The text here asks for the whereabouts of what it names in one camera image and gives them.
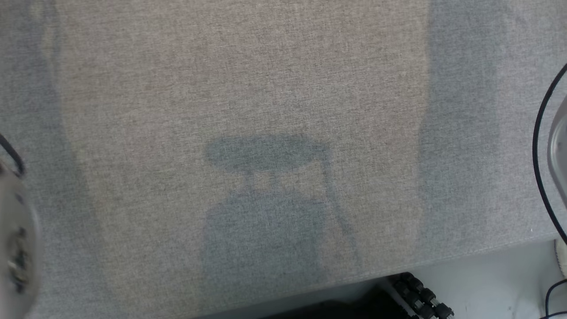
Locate black cable with white label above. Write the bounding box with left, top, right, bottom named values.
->
left=532, top=64, right=567, bottom=242

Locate thin black floor cable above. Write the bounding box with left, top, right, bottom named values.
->
left=540, top=279, right=567, bottom=319

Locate white round object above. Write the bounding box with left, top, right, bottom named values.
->
left=555, top=238, right=567, bottom=272

